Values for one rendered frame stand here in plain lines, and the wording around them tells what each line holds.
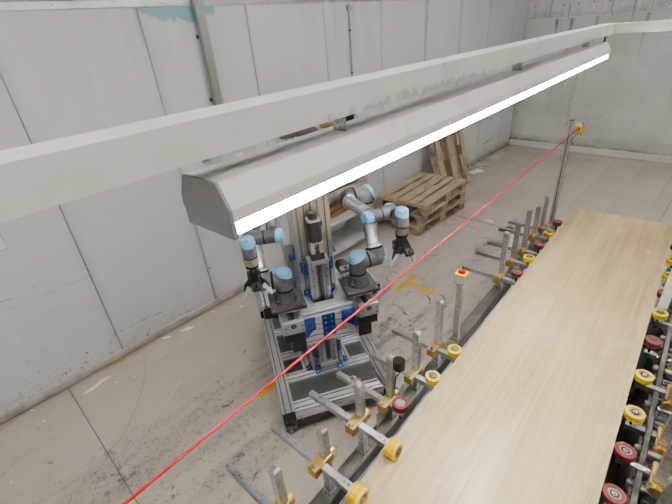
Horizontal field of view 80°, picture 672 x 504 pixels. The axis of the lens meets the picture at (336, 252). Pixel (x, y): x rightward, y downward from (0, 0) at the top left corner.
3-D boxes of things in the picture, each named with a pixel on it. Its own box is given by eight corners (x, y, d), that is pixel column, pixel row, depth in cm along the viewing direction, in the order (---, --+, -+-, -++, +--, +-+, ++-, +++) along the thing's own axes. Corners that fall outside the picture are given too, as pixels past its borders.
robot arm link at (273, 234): (281, 215, 255) (285, 247, 211) (264, 217, 254) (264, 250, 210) (279, 198, 250) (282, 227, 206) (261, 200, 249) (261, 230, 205)
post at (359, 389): (358, 451, 200) (353, 383, 176) (362, 446, 202) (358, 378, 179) (364, 455, 198) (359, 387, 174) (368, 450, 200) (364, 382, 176)
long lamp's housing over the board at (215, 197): (188, 221, 61) (174, 171, 58) (583, 59, 215) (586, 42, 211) (235, 241, 54) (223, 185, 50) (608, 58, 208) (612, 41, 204)
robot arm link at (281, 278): (294, 290, 250) (291, 272, 243) (273, 293, 248) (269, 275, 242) (293, 280, 260) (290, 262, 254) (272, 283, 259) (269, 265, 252)
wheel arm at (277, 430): (271, 432, 186) (270, 427, 184) (277, 427, 188) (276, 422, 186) (355, 501, 156) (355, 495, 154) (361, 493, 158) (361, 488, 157)
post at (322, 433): (326, 497, 186) (315, 429, 162) (330, 491, 188) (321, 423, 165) (331, 501, 184) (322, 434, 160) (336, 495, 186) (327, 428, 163)
